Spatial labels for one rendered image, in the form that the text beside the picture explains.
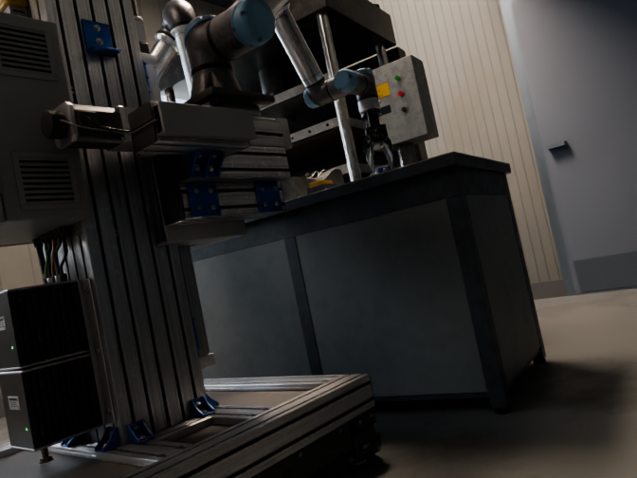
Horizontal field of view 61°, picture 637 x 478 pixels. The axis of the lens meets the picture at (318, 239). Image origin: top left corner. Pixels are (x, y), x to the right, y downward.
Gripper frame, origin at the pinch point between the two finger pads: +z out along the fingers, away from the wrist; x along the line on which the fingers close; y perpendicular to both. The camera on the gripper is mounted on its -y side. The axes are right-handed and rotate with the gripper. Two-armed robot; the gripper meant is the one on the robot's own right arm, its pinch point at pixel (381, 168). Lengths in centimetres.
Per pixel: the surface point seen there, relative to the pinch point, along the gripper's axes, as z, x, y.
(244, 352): 58, -66, -23
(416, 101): -38, 32, -67
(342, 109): -44, -4, -75
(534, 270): 65, 119, -206
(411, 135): -24, 27, -70
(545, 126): -33, 140, -182
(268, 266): 27, -48, -12
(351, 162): -17, -5, -75
